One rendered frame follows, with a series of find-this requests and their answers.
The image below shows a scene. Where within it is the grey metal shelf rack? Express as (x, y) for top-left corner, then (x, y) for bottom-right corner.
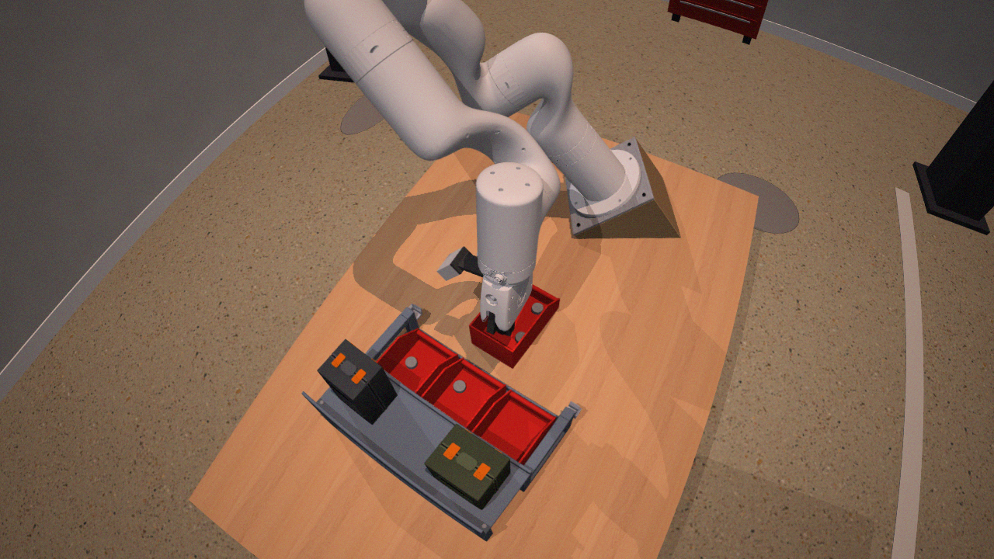
(302, 304), (582, 541)

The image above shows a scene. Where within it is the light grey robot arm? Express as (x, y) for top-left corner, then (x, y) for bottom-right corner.
(304, 0), (641, 284)

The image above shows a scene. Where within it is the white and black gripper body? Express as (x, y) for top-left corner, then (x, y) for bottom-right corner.
(480, 273), (533, 332)

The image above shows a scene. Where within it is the red bin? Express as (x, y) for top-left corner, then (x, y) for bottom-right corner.
(472, 391), (555, 465)
(377, 328), (458, 396)
(469, 285), (560, 369)
(421, 358), (506, 430)

